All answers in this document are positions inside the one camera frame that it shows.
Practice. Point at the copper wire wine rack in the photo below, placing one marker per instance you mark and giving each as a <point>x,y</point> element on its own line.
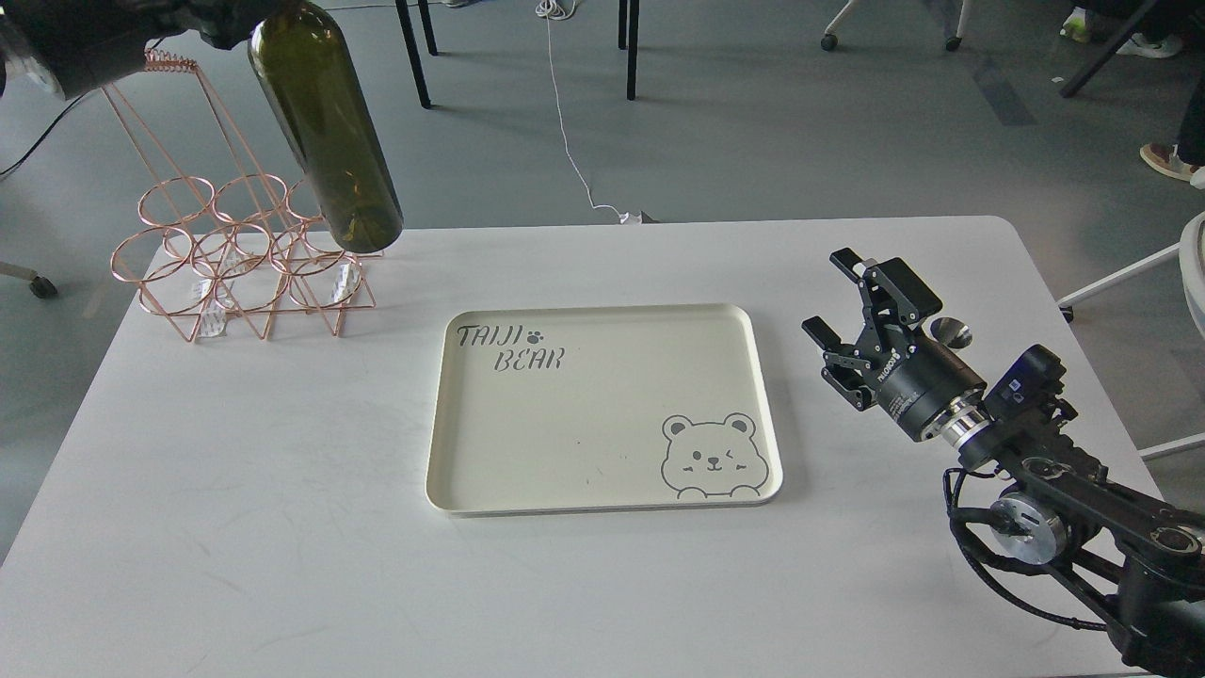
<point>210,254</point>

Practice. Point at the chair caster left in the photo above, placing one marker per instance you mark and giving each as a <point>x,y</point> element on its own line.
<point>41,287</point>

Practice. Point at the dark green wine bottle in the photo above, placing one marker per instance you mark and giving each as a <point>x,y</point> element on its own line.
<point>302,62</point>

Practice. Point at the office chair wheels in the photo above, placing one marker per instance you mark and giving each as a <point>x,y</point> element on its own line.
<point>863,20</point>

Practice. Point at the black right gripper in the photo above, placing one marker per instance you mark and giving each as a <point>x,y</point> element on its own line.
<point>893,364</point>

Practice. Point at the silver metal jigger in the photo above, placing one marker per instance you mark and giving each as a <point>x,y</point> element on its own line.
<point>951,333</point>

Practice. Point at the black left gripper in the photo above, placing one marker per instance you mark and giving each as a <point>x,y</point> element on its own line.
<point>71,47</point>

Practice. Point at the cream bear serving tray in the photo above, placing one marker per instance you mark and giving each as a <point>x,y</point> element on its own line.
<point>611,407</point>

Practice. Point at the white chair base right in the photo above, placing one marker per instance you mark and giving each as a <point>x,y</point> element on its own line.
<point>1142,331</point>

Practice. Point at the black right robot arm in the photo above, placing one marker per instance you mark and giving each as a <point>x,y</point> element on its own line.
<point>1038,519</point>

